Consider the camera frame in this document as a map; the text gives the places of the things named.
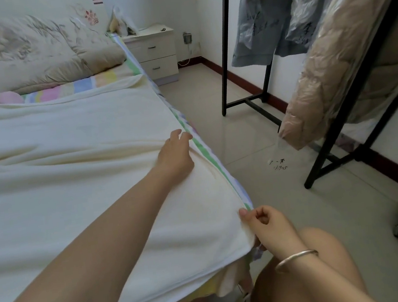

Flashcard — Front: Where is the person's left hand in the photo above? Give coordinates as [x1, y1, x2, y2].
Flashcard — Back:
[149, 127, 200, 188]

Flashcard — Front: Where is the striped pastel bed sheet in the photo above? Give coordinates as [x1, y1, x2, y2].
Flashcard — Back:
[14, 21, 261, 287]

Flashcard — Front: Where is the cream plush toy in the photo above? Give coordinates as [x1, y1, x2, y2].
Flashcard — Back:
[106, 4, 139, 39]

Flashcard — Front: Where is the white headboard with red dots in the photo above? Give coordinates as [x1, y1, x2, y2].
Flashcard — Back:
[0, 0, 117, 37]

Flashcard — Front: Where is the grey hanging garment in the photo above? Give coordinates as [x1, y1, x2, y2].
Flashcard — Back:
[223, 0, 351, 70]

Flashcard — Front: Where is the dark brown baseboard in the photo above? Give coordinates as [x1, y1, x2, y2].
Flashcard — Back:
[178, 30, 398, 219]

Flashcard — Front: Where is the black clothes rack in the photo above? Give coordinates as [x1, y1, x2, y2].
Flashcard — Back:
[207, 0, 398, 200]

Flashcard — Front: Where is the white nightstand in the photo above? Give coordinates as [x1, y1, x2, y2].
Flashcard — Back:
[121, 24, 182, 89]

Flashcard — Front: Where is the person's left forearm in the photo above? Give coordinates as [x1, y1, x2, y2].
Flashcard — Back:
[0, 165, 199, 302]

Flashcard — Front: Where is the silver bracelet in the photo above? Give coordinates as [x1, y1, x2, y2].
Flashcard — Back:
[273, 248, 322, 275]

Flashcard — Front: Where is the person's right hand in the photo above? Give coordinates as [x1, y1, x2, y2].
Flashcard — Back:
[237, 200, 308, 261]

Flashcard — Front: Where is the beige quilt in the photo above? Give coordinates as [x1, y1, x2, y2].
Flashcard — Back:
[0, 0, 131, 98]

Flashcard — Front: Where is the cream fleece blanket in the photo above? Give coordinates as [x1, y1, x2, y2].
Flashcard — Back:
[0, 67, 267, 302]

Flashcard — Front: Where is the plastic covered beige coat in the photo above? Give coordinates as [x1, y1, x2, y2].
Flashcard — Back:
[261, 0, 398, 152]

